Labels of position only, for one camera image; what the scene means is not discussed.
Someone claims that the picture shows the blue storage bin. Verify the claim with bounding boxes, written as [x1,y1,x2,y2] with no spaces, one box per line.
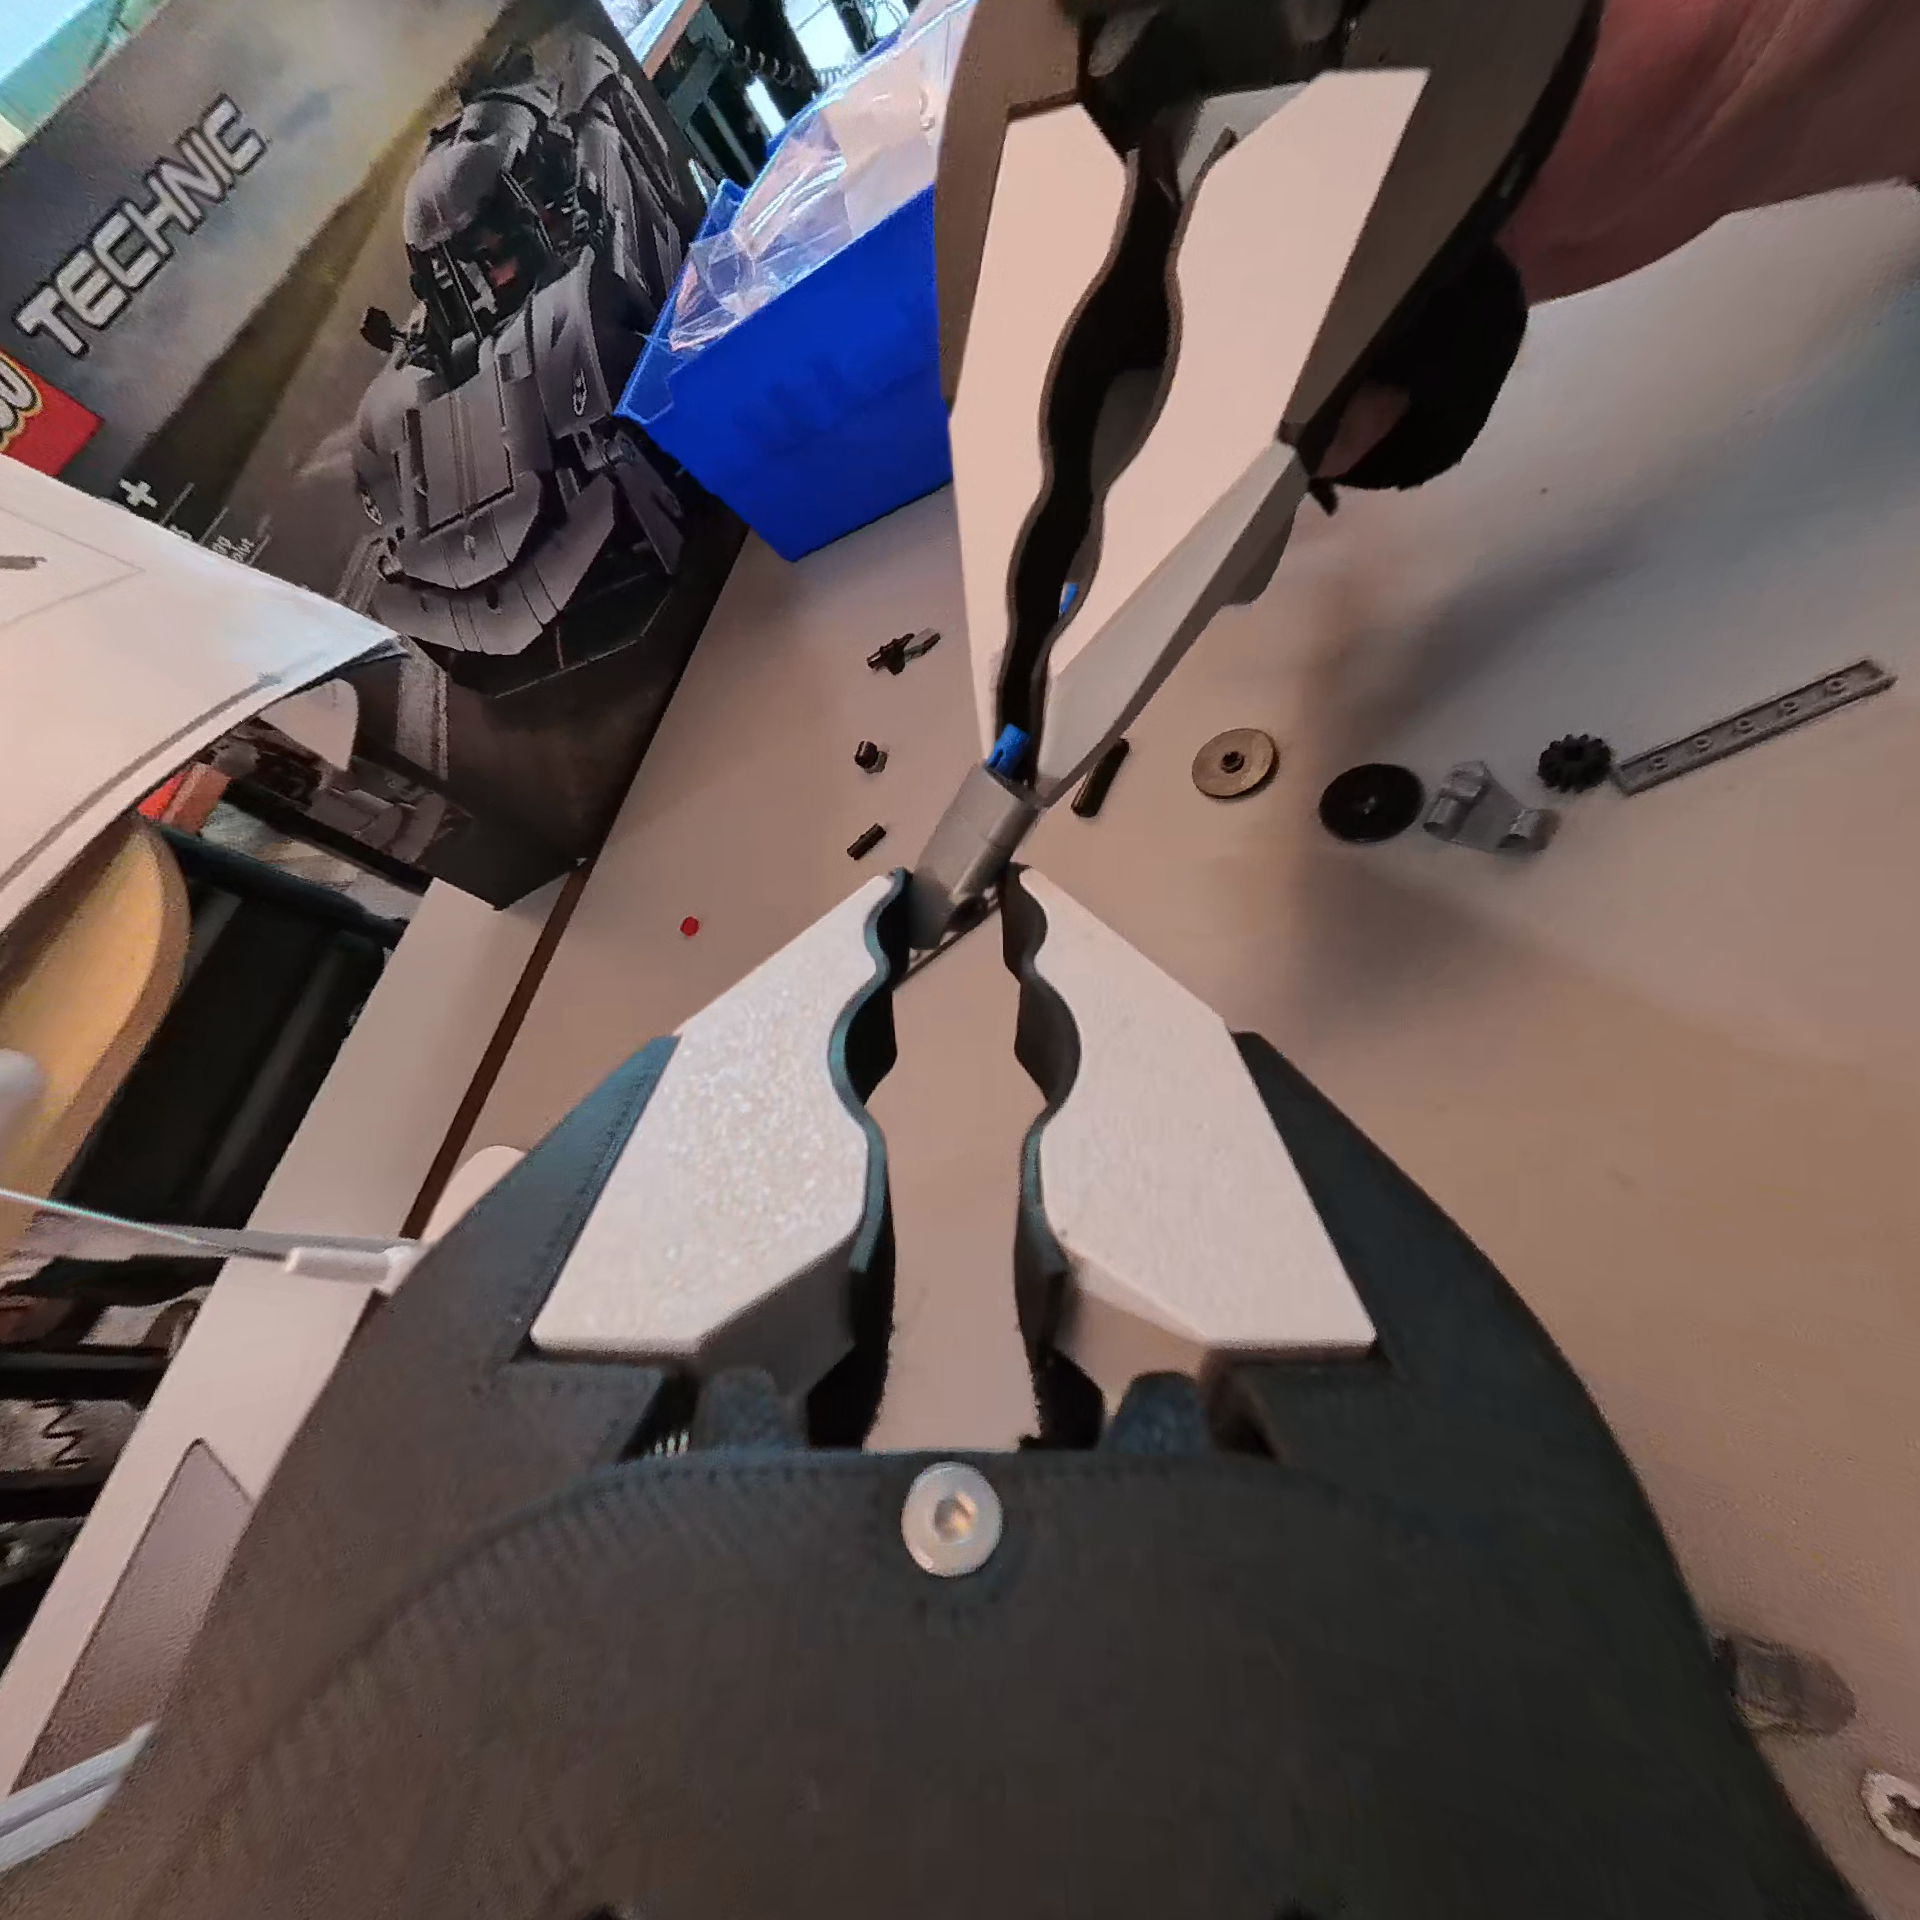
[615,180,962,563]

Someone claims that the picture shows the long grey lego plate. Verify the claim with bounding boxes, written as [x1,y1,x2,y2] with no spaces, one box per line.
[1607,659,1901,796]

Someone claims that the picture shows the lego instruction booklet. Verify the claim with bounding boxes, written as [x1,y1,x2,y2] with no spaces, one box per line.
[0,458,409,932]

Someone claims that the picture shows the clear plastic bags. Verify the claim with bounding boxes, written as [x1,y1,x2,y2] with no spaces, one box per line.
[643,0,980,357]

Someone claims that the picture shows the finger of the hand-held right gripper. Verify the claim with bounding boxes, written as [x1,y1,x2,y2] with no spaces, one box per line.
[947,110,1135,754]
[1024,65,1432,807]

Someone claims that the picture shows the grey bent lego beam assembly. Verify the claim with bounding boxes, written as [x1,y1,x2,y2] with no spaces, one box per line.
[911,756,1048,950]

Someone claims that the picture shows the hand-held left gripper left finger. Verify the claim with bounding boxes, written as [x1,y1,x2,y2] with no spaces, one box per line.
[528,871,915,1444]

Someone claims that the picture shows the black lego disc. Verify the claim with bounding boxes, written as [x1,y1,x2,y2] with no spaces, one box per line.
[1315,759,1429,846]

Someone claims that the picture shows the grey lego bracket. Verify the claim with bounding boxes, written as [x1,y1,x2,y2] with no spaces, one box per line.
[1419,759,1564,858]

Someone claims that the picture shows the dark plastic crate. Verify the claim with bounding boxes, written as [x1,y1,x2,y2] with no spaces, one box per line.
[90,831,409,1249]

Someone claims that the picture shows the person's right hand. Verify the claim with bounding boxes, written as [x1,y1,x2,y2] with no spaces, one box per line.
[1505,0,1920,305]

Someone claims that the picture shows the grey rectangular plate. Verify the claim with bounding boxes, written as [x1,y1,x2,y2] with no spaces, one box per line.
[29,1437,252,1757]

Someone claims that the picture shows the white book stand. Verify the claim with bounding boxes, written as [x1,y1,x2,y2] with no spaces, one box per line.
[0,681,528,1847]

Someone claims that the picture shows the lego set box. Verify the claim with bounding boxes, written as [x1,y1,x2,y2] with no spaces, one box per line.
[0,0,753,911]

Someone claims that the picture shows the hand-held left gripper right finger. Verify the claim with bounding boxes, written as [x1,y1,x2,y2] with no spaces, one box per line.
[1005,862,1381,1421]

